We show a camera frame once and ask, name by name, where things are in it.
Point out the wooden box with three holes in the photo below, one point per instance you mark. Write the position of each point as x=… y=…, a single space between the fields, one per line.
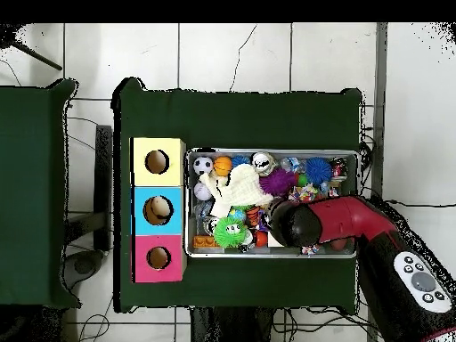
x=139 y=214

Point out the cream knitted cloth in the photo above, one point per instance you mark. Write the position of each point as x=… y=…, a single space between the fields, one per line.
x=239 y=189

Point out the orange toy block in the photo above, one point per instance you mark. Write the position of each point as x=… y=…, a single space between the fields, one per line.
x=204 y=241

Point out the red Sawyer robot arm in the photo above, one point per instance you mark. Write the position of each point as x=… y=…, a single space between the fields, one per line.
x=342 y=217

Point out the clear mesh bin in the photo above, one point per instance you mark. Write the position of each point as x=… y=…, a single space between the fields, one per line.
x=189 y=214

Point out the green fuzzy toy with eyes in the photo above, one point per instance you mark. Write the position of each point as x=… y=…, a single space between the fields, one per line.
x=229 y=233

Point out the green cloth side table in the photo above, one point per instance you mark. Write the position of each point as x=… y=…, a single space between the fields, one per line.
x=35 y=142

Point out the purple spiky ball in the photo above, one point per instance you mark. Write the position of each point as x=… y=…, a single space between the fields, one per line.
x=278 y=182

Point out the black tripod leg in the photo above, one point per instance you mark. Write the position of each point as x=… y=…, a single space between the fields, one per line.
x=35 y=55

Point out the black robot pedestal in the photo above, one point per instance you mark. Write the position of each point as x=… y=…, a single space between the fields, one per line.
x=235 y=328

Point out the small orange basketball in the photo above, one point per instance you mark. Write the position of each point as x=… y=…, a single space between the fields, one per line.
x=223 y=166

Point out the blue spiky ball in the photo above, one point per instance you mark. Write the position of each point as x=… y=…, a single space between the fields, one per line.
x=318 y=171

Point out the small soccer ball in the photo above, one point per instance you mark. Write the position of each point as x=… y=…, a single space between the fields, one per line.
x=203 y=165

